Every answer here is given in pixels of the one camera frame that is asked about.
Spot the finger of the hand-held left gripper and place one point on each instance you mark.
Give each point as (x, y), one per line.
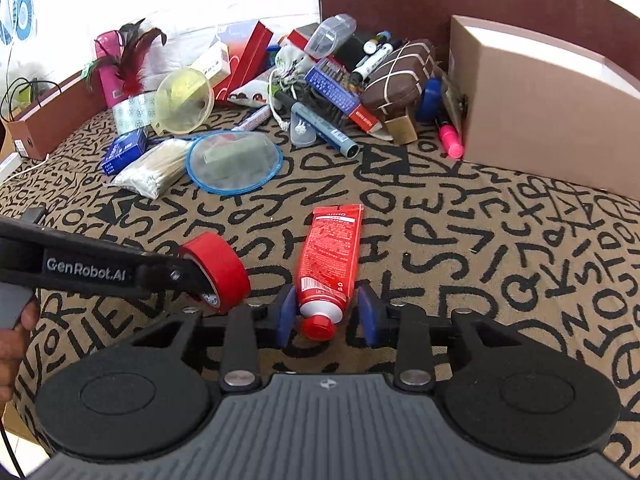
(172, 275)

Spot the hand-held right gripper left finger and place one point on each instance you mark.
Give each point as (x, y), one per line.
(286, 310)

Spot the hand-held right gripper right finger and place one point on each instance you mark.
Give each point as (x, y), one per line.
(369, 315)

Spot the red tape roll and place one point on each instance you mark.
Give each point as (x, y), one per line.
(220, 270)

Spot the red tube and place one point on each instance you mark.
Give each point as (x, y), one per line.
(327, 260)

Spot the cardboard box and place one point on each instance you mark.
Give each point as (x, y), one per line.
(540, 105)

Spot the clear plastic container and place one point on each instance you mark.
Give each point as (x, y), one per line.
(330, 35)

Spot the person's left hand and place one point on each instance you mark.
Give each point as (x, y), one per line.
(17, 355)

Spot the letter printed blanket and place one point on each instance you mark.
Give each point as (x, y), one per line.
(450, 260)

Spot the cotton swab bag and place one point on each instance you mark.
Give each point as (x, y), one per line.
(150, 167)

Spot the blue-rimmed mesh cover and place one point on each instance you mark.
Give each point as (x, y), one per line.
(235, 180)

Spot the blue medicine box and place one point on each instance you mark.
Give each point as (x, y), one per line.
(122, 152)

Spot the green sponge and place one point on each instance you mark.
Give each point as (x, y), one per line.
(232, 156)

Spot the brown open box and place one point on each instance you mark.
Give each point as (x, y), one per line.
(50, 120)

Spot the yellow funnel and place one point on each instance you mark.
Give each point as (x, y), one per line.
(180, 100)

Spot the white purple marker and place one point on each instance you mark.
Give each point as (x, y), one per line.
(252, 119)

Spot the small clear plastic case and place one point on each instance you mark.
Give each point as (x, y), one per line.
(301, 130)

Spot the dark blue pen tube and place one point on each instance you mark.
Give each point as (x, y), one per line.
(327, 132)

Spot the brass padlock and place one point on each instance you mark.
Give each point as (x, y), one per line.
(401, 130)

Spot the pink highlighter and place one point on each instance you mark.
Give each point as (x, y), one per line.
(451, 140)

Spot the white spotted packet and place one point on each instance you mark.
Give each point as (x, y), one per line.
(247, 95)

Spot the pink bottle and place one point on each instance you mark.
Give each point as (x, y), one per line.
(110, 75)

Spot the green tag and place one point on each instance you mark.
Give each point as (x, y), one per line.
(90, 70)

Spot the yellow medicine box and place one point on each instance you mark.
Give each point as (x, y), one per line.
(210, 62)

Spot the feather shuttlecock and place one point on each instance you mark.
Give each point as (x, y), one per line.
(132, 60)

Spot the blue plastic roll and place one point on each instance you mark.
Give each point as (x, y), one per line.
(430, 100)

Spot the blue and red box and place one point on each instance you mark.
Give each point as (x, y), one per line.
(340, 92)

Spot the red and white box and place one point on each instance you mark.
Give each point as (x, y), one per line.
(245, 60)

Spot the brown plaid pouch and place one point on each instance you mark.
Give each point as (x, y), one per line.
(400, 77)

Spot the black box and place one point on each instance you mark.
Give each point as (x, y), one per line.
(352, 50)

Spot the blue patterned cloth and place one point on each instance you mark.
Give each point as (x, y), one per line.
(17, 10)

